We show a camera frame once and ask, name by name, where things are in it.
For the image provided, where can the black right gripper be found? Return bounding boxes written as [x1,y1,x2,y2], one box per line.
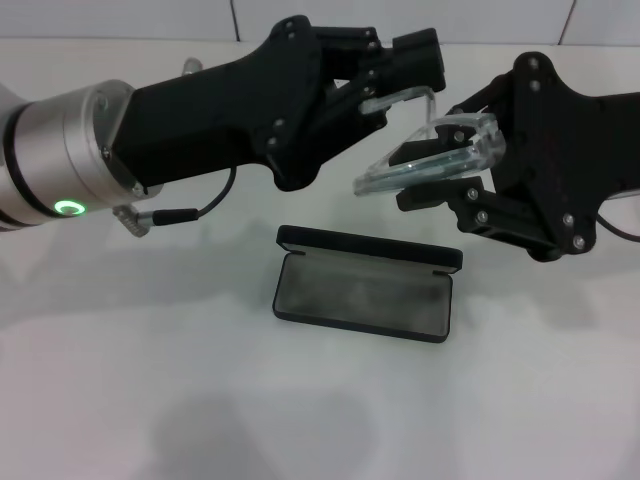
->
[394,49,640,262]

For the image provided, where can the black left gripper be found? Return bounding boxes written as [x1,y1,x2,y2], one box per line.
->
[107,14,391,194]

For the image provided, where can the clear white glasses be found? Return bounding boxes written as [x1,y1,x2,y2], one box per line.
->
[352,85,507,199]

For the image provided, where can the black glasses case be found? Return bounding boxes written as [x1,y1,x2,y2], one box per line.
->
[272,224,464,345]

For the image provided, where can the left gripper cable with plug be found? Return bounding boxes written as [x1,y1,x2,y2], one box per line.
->
[112,167,239,239]

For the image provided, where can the gripper cable with plug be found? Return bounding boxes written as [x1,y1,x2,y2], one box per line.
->
[112,167,239,239]
[597,209,640,236]

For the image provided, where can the right gripper cable with plug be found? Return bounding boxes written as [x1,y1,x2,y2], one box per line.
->
[597,209,640,236]

